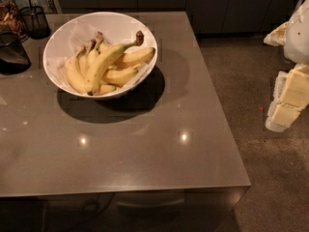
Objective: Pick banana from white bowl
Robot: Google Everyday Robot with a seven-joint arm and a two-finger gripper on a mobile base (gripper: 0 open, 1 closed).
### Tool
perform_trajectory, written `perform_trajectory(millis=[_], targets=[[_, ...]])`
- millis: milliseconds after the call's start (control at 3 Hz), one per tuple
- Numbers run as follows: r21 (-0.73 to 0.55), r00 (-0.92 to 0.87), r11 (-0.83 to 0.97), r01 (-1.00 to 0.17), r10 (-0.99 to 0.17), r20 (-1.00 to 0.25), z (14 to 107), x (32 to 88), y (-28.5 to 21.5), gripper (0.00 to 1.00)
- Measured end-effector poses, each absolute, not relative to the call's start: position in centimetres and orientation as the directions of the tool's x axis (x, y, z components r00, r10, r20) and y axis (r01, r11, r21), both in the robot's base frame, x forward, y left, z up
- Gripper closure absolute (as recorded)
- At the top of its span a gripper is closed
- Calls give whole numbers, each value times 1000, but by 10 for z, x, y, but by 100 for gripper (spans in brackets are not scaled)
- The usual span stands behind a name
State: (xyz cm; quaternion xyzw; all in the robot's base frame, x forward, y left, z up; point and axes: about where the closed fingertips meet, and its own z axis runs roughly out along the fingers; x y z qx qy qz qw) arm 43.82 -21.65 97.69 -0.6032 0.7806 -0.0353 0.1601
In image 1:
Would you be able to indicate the back yellow banana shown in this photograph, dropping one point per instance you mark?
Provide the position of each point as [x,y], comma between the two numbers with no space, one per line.
[93,52]

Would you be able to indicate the small bottom yellow banana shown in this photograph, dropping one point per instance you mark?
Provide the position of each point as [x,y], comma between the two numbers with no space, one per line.
[104,89]

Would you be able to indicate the dark glass container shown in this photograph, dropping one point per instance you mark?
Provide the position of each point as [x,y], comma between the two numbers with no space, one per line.
[13,57]

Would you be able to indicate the left yellow banana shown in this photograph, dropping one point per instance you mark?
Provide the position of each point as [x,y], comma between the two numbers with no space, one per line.
[73,73]

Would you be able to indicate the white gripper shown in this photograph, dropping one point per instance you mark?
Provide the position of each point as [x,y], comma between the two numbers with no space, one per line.
[297,36]

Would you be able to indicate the black mesh pen cup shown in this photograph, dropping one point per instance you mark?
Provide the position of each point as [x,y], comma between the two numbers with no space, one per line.
[35,22]

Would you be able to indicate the lower middle yellow banana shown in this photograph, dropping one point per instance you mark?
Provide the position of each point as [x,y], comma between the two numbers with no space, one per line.
[119,77]

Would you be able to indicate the right yellow banana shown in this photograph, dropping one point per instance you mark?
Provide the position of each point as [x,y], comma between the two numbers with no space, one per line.
[136,57]

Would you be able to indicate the white ceramic bowl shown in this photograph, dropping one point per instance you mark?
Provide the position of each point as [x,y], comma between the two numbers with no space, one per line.
[96,23]

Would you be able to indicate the large top yellow banana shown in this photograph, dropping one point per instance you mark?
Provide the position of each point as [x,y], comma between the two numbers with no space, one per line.
[106,59]

